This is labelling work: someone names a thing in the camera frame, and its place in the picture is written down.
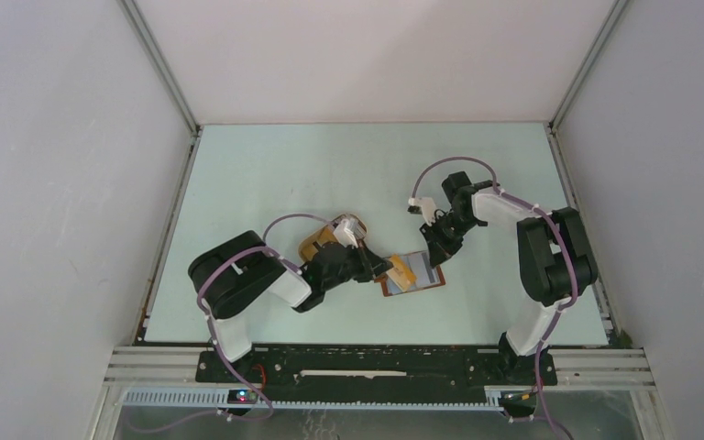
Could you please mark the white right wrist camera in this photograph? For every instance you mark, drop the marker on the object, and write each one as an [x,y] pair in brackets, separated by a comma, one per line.
[423,206]

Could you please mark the beige oval card tray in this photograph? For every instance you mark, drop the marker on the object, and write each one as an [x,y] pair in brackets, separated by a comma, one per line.
[311,245]

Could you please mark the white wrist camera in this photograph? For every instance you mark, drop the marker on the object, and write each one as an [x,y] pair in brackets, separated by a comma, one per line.
[423,206]
[345,232]

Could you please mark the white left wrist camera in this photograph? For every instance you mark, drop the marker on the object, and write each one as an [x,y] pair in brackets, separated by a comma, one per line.
[345,232]

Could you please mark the brown leather card holder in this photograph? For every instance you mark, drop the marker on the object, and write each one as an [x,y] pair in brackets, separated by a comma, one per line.
[390,290]

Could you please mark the aluminium frame rail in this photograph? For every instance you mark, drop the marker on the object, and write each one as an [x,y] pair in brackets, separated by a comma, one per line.
[576,369]

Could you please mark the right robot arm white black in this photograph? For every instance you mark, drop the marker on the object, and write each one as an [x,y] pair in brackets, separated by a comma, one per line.
[556,263]

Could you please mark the orange VIP credit card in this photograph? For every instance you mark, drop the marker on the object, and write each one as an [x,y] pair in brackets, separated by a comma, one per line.
[400,274]

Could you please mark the stack of credit cards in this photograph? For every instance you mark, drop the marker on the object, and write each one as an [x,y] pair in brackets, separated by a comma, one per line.
[354,227]

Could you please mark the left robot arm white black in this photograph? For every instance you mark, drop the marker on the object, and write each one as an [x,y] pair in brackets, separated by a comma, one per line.
[232,276]

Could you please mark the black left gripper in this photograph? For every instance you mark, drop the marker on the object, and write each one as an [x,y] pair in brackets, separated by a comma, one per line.
[371,265]

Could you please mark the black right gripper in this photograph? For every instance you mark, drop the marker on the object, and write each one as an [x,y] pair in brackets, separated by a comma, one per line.
[439,249]

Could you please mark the white portrait credit card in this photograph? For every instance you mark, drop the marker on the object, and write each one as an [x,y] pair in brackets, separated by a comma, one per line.
[427,277]

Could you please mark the white toothed cable duct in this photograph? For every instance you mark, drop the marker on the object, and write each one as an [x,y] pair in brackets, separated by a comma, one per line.
[209,398]

